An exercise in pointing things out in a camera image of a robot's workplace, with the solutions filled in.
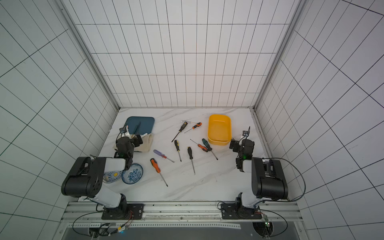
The large orange black screwdriver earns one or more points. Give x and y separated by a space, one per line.
157 168

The long brown black screwdriver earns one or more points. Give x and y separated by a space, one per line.
181 129

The small clear screwdriver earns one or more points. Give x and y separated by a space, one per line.
189 122

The slim orange screwdriver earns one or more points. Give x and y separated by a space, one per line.
201 146

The black yellow deli screwdriver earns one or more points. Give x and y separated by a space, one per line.
191 158

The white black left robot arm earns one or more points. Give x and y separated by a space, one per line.
85 179

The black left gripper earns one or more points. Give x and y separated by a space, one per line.
136 140

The yellow plastic storage box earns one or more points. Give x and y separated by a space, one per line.
219 130

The dark teal tray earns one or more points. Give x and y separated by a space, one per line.
146 125

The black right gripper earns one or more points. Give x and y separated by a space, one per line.
235 145

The small orange black screwdriver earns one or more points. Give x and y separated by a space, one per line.
195 126

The green black screwdriver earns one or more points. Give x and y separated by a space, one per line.
207 145

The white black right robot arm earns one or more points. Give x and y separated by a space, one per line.
268 182

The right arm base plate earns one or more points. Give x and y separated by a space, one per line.
230 211

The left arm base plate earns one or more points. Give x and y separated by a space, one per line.
124 212

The purple clear red screwdriver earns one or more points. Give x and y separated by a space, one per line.
162 155

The beige cloth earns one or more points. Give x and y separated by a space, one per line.
147 142

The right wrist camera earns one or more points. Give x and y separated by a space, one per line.
246 133

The aluminium mounting rail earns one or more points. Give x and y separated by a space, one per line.
85 216

